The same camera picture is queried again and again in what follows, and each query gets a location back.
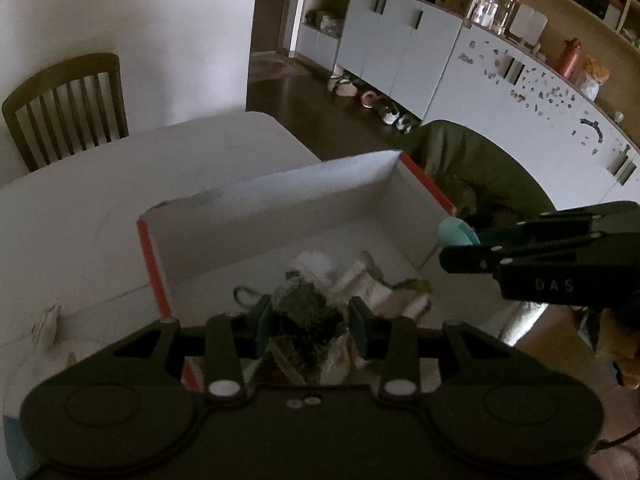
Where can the wooden door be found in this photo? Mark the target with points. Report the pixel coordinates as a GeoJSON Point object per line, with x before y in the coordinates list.
{"type": "Point", "coordinates": [272, 5]}

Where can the teal round silicone toy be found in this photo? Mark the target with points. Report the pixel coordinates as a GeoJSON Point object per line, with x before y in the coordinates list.
{"type": "Point", "coordinates": [452, 232]}

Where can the green padded chair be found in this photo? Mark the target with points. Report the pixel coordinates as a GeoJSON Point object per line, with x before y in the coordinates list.
{"type": "Point", "coordinates": [475, 175]}

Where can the white stickered cabinet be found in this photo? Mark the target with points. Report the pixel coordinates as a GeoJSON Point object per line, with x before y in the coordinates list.
{"type": "Point", "coordinates": [525, 110]}

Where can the wooden wall shelf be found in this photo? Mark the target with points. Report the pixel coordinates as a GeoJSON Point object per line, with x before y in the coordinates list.
{"type": "Point", "coordinates": [575, 5]}

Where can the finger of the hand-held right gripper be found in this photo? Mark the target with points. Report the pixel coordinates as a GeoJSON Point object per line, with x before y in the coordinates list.
{"type": "Point", "coordinates": [465, 258]}
{"type": "Point", "coordinates": [505, 235]}

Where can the low blue-grey cabinet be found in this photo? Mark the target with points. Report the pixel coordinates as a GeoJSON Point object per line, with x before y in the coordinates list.
{"type": "Point", "coordinates": [317, 47]}

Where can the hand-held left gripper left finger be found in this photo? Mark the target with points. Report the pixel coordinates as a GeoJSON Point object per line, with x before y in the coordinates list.
{"type": "Point", "coordinates": [263, 325]}

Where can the white plastic container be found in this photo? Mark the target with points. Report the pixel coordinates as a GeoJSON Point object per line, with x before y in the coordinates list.
{"type": "Point", "coordinates": [529, 25]}

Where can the glass jar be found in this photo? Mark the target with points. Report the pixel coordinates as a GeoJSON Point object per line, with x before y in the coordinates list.
{"type": "Point", "coordinates": [492, 10]}

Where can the orange snack bag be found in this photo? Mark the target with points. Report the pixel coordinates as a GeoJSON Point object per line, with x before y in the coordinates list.
{"type": "Point", "coordinates": [595, 77]}

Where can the tall blue-grey cabinet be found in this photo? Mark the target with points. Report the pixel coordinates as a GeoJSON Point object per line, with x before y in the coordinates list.
{"type": "Point", "coordinates": [400, 45]}

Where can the pink water bottle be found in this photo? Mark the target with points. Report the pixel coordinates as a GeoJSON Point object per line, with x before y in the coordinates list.
{"type": "Point", "coordinates": [570, 57]}

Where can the white orange snack packet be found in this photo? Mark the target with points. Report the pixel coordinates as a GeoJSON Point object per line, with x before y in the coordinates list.
{"type": "Point", "coordinates": [340, 357]}

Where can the wooden slat-back chair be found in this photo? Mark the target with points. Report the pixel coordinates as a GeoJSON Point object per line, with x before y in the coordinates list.
{"type": "Point", "coordinates": [70, 105]}

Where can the torn corrugated cardboard piece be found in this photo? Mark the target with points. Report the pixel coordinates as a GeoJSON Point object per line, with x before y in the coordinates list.
{"type": "Point", "coordinates": [410, 305]}

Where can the pink slipper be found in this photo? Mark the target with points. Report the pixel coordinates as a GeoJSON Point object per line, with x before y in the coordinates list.
{"type": "Point", "coordinates": [369, 98]}

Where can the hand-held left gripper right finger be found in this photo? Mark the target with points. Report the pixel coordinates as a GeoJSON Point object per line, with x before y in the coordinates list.
{"type": "Point", "coordinates": [357, 327]}

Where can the red cardboard box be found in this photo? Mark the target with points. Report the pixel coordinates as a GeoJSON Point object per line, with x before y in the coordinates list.
{"type": "Point", "coordinates": [280, 205]}

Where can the beige shoe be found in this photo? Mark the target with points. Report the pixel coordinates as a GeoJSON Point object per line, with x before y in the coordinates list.
{"type": "Point", "coordinates": [342, 86]}

